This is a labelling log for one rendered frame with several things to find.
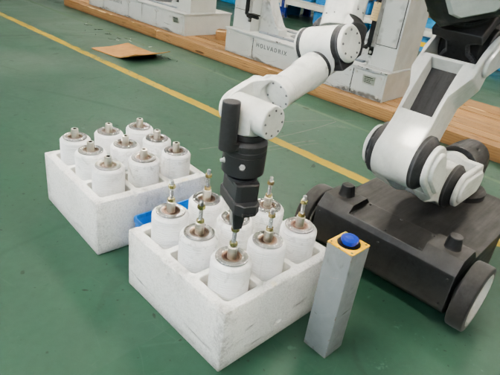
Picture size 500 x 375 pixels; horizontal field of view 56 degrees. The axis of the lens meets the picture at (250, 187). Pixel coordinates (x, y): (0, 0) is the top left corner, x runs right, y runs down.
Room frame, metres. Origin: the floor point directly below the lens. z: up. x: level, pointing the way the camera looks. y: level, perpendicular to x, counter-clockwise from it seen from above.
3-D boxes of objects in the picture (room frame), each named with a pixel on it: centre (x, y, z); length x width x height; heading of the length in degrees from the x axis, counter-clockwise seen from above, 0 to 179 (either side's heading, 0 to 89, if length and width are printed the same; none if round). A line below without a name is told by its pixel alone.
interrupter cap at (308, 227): (1.04, -0.14, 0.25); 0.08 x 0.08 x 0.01
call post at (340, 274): (0.89, -0.24, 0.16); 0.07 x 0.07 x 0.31; 47
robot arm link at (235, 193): (0.86, 0.02, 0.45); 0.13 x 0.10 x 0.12; 26
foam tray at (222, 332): (1.03, 0.03, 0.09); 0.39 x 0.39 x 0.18; 47
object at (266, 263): (0.95, -0.06, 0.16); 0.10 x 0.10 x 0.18
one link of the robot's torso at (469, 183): (1.42, -0.62, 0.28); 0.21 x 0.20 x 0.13; 140
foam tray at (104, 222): (1.40, 0.42, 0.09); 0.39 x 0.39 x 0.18; 45
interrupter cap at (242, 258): (0.87, 0.02, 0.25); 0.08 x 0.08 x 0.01
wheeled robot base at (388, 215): (1.40, -0.60, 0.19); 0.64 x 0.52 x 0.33; 140
